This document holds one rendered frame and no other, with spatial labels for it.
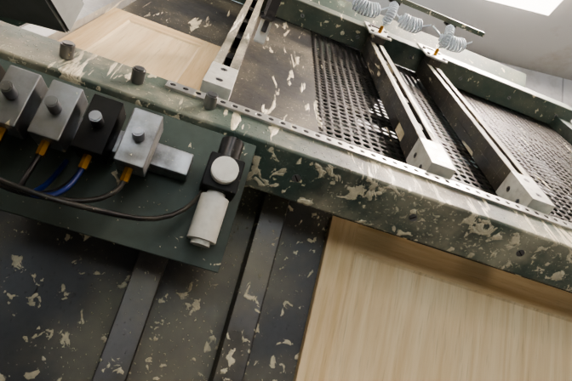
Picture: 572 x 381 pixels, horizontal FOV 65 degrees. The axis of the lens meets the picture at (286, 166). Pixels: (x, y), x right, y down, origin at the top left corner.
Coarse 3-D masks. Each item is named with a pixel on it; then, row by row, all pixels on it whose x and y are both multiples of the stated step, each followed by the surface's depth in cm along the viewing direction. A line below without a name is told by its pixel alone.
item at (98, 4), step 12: (84, 0) 112; (96, 0) 116; (108, 0) 119; (120, 0) 125; (132, 0) 136; (84, 12) 106; (96, 12) 110; (84, 24) 105; (48, 36) 89; (60, 36) 94
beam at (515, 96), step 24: (240, 0) 187; (264, 0) 187; (288, 0) 187; (312, 24) 191; (336, 24) 191; (360, 24) 192; (360, 48) 196; (408, 48) 196; (456, 72) 200; (480, 72) 202; (480, 96) 206; (504, 96) 206; (528, 96) 205; (552, 120) 211
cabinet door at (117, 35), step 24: (96, 24) 108; (120, 24) 114; (144, 24) 120; (96, 48) 98; (120, 48) 102; (144, 48) 107; (168, 48) 113; (192, 48) 119; (216, 48) 125; (168, 72) 101; (192, 72) 105
